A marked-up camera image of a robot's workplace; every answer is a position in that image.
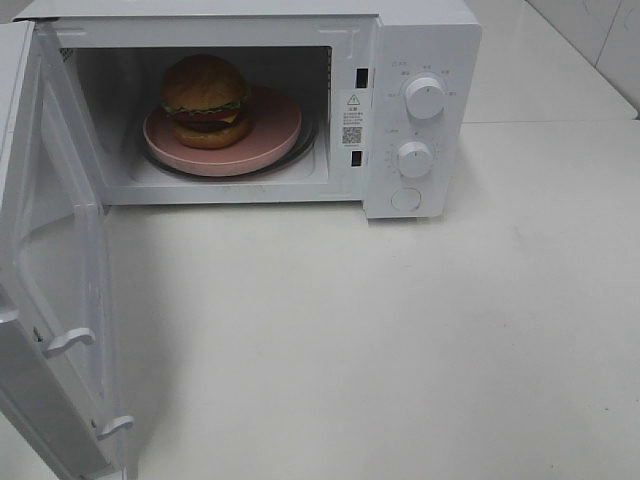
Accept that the round white door button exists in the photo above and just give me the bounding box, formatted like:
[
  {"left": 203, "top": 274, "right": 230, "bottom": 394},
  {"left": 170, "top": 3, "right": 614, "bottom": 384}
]
[{"left": 391, "top": 187, "right": 422, "bottom": 212}]

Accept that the pink round plate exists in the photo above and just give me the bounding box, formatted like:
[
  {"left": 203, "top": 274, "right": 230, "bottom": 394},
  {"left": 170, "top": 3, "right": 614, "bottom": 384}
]
[{"left": 143, "top": 86, "right": 302, "bottom": 177}]

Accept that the burger with lettuce and cheese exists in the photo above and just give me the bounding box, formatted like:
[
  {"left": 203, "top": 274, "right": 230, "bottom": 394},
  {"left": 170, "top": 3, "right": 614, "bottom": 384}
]
[{"left": 160, "top": 54, "right": 252, "bottom": 149}]

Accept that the white microwave door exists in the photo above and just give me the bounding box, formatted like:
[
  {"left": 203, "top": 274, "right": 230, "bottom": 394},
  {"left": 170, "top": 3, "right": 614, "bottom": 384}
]
[{"left": 1, "top": 21, "right": 134, "bottom": 479}]

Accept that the glass microwave turntable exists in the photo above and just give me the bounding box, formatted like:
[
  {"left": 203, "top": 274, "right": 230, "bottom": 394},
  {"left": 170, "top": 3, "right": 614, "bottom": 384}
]
[{"left": 142, "top": 112, "right": 318, "bottom": 180}]

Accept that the lower white microwave knob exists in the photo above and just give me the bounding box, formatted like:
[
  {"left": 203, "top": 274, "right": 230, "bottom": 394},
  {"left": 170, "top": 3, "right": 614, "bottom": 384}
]
[{"left": 397, "top": 141, "right": 435, "bottom": 178}]

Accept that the white microwave knob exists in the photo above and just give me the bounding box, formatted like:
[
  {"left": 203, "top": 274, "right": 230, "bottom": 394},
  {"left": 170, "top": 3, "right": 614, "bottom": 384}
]
[
  {"left": 397, "top": 141, "right": 435, "bottom": 178},
  {"left": 403, "top": 73, "right": 445, "bottom": 120}
]

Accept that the white warning label sticker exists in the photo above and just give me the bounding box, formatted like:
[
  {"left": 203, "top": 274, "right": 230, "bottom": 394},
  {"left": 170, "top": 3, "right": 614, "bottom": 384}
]
[{"left": 338, "top": 89, "right": 371, "bottom": 150}]

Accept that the white microwave oven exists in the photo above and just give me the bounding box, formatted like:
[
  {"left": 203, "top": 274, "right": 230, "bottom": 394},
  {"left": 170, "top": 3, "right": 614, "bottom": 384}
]
[{"left": 12, "top": 1, "right": 481, "bottom": 218}]

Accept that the upper white microwave knob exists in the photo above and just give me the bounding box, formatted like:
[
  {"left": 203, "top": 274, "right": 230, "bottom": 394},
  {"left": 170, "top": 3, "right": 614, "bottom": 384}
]
[{"left": 403, "top": 73, "right": 445, "bottom": 120}]

